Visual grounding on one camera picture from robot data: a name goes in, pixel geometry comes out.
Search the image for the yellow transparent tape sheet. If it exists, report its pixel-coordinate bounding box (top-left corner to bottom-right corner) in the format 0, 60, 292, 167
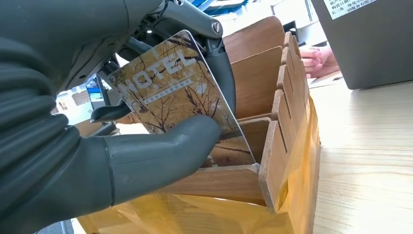
77, 97, 322, 234

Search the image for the dark grey laptop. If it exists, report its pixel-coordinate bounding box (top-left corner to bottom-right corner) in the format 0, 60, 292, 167
310, 0, 413, 90

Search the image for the background computer monitor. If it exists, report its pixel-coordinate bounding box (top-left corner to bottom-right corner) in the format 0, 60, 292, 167
85, 73, 107, 111

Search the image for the golden hotel key card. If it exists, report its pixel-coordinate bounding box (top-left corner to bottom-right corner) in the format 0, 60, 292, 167
108, 29, 256, 167

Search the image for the wooden card organizer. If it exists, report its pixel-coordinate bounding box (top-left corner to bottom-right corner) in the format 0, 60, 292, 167
77, 15, 322, 234

